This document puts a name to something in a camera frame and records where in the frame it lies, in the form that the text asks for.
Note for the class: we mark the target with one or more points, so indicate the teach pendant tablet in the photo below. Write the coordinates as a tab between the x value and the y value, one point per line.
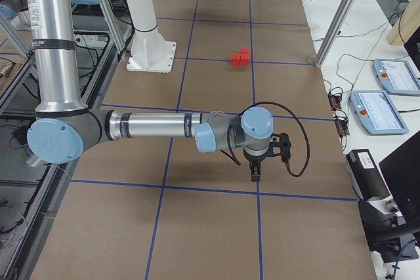
396	76
377	113

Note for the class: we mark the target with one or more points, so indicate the black monitor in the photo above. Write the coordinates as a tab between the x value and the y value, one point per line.
400	170

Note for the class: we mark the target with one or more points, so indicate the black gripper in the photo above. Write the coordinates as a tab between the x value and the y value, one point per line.
256	160

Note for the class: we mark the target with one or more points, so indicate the black box with label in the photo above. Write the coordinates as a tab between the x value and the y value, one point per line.
365	176

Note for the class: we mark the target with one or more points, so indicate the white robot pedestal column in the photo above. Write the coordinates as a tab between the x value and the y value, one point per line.
150	52

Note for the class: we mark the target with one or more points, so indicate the lower teach pendant tablet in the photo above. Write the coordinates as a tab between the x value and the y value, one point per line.
377	113

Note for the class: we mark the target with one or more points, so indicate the upper teach pendant tablet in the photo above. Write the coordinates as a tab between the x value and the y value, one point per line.
396	76

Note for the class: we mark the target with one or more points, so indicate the aluminium frame post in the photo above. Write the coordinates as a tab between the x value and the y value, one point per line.
332	33

